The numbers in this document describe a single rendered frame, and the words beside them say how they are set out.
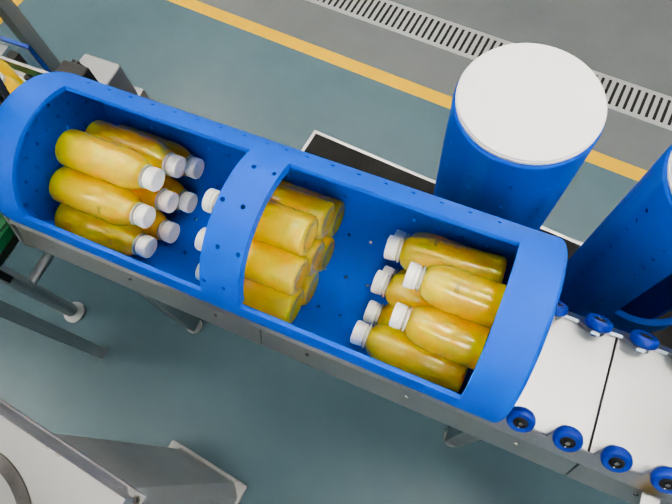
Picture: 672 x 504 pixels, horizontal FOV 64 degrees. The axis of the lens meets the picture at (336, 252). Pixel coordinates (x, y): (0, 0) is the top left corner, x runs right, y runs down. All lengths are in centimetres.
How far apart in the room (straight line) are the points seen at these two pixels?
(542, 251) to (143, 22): 247
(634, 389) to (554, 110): 51
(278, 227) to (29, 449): 49
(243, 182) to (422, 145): 156
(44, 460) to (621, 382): 92
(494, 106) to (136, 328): 152
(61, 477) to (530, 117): 97
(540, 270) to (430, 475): 125
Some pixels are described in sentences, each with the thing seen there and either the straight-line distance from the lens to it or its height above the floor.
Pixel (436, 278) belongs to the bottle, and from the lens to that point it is 77.
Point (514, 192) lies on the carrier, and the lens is 112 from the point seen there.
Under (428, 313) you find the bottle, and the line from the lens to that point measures 79.
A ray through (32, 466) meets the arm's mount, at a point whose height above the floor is 108.
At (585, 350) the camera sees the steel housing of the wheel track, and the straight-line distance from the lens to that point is 104.
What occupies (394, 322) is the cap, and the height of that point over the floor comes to 111.
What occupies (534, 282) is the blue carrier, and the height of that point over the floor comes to 123.
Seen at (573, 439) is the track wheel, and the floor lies 97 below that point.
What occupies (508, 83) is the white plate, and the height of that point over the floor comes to 104.
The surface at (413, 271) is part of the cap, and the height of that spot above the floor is 116.
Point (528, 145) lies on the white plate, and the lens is 105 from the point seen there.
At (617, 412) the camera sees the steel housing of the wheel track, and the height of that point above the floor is 93.
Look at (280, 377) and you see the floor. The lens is 194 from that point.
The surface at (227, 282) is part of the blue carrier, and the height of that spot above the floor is 117.
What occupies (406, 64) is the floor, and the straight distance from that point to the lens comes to 252.
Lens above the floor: 188
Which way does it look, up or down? 67 degrees down
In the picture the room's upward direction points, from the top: 11 degrees counter-clockwise
